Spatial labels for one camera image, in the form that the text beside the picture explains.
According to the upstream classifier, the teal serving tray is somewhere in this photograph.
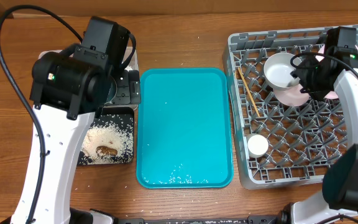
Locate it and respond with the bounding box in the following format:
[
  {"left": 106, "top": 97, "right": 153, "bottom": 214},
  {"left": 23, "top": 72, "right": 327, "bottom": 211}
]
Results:
[{"left": 136, "top": 68, "right": 234, "bottom": 189}]

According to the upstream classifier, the white cup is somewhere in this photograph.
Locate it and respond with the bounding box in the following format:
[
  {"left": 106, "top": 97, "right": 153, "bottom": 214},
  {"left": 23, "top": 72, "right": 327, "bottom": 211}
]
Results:
[{"left": 246, "top": 134, "right": 269, "bottom": 159}]

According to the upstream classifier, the wooden chopstick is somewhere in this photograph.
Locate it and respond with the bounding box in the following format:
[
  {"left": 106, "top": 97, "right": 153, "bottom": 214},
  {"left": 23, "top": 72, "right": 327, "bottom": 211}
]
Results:
[{"left": 237, "top": 67, "right": 260, "bottom": 117}]

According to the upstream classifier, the grey bowl with food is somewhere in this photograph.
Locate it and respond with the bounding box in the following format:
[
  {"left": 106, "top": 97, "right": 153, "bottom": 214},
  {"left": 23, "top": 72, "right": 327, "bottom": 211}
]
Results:
[{"left": 264, "top": 52, "right": 300, "bottom": 91}]

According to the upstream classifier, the brown food scrap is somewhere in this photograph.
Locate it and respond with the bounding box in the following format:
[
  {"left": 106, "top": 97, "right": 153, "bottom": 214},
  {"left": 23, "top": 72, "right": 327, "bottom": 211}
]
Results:
[{"left": 96, "top": 146, "right": 117, "bottom": 157}]

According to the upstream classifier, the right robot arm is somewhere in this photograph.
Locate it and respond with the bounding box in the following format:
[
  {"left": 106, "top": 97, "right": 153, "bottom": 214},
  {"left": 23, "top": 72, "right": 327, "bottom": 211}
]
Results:
[{"left": 278, "top": 26, "right": 358, "bottom": 223}]

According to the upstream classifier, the black plastic tray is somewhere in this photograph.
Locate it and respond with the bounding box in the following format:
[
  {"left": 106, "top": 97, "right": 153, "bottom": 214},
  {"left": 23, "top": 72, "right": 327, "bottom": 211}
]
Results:
[{"left": 76, "top": 107, "right": 135, "bottom": 166}]

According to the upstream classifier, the spilled rice pile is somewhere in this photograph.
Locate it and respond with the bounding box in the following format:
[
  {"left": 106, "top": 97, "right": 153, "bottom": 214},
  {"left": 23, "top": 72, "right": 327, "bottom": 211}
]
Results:
[{"left": 81, "top": 113, "right": 135, "bottom": 164}]

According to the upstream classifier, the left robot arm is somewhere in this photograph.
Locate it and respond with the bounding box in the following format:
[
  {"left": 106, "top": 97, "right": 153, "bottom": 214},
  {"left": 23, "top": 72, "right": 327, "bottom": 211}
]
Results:
[{"left": 9, "top": 17, "right": 141, "bottom": 223}]

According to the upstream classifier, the pink bowl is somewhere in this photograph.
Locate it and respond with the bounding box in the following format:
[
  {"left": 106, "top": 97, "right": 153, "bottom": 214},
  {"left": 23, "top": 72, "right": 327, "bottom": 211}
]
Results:
[{"left": 273, "top": 84, "right": 310, "bottom": 106}]

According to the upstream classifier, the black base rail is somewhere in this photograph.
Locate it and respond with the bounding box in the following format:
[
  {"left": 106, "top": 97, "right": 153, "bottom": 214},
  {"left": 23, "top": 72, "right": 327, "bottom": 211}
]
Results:
[{"left": 88, "top": 208, "right": 282, "bottom": 224}]

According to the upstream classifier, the grey dishwasher rack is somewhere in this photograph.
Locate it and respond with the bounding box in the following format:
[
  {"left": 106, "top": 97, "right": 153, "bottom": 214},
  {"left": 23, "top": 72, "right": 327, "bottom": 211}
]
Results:
[{"left": 223, "top": 25, "right": 358, "bottom": 189}]

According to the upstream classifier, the clear plastic bin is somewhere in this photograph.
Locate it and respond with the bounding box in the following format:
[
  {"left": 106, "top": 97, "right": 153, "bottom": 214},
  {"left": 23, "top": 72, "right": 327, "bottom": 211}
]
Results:
[{"left": 39, "top": 47, "right": 139, "bottom": 111}]

